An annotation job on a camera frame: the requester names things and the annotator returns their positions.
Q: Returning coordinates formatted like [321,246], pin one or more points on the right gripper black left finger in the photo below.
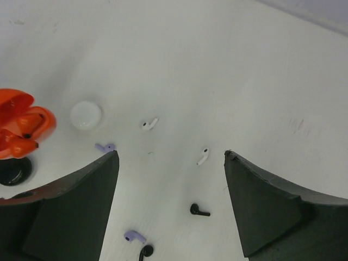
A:
[63,220]

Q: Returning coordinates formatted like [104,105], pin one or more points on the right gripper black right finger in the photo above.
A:
[280,220]

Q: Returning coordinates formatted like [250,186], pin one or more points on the red charging case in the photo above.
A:
[15,103]

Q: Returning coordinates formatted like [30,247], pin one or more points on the black charging case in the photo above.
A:
[15,171]

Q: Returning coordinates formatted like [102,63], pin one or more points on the white charging case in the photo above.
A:
[85,115]

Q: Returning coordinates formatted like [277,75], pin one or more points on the purple earbud lower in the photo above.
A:
[134,235]

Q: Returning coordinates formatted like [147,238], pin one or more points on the purple earbud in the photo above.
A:
[134,235]
[105,148]

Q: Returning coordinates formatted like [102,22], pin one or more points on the purple earbud upper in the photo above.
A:
[105,148]

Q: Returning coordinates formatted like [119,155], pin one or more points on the black earbud lower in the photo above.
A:
[146,251]

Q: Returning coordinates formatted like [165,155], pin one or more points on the black earbud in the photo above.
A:
[195,210]
[146,251]

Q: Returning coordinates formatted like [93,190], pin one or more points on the black earbud right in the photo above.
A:
[195,210]

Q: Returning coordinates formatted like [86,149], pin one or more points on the white earbud right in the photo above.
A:
[205,156]

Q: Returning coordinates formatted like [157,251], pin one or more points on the white earbud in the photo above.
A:
[149,125]
[205,156]

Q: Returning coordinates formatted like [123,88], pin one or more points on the white earbud left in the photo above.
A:
[149,125]

